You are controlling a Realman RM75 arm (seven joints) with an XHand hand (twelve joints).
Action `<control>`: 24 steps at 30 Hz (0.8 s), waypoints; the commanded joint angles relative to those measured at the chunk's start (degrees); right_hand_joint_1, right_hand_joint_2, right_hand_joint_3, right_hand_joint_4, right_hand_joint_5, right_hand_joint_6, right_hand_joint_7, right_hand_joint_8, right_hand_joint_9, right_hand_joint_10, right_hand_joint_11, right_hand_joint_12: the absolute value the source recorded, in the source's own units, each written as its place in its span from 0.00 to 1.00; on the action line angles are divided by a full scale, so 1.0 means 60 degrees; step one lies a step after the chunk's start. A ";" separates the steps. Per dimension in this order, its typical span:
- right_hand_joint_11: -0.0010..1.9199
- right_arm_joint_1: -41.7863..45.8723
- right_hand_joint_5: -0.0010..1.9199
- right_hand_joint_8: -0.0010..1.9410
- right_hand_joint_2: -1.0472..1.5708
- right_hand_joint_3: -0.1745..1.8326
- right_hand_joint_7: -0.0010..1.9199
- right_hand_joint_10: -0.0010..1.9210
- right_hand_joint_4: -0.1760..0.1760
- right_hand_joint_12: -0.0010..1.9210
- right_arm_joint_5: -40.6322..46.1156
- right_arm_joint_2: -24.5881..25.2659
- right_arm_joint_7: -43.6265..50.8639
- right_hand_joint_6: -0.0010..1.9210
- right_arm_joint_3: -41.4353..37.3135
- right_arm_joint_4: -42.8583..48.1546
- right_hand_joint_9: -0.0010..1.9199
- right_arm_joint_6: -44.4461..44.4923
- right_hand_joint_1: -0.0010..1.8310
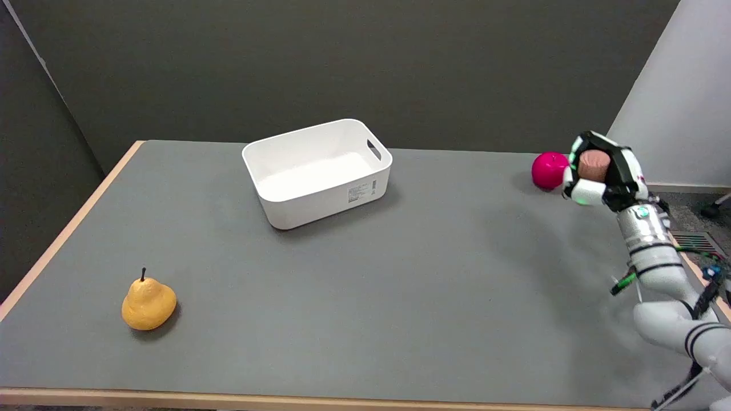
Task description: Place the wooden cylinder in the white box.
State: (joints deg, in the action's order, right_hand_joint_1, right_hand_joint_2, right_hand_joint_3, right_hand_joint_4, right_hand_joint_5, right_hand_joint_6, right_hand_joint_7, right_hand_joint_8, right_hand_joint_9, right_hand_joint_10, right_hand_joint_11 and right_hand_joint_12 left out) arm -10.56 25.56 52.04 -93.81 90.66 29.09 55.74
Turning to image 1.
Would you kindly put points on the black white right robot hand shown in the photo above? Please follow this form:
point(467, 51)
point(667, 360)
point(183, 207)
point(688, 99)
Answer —
point(623, 171)

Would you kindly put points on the wooden cylinder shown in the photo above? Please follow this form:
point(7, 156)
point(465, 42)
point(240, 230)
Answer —
point(593, 164)

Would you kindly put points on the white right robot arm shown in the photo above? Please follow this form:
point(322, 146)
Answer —
point(657, 257)

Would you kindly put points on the white plastic box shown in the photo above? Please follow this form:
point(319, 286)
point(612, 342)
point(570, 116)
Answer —
point(317, 171)

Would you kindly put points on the pink apple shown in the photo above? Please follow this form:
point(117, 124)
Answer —
point(548, 169)

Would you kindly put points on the black chair base foot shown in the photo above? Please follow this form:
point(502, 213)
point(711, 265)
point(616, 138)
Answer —
point(715, 208)

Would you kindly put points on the floor vent grille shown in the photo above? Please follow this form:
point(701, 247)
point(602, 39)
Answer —
point(694, 244)

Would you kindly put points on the yellow pear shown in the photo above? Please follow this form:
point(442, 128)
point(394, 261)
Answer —
point(148, 303)

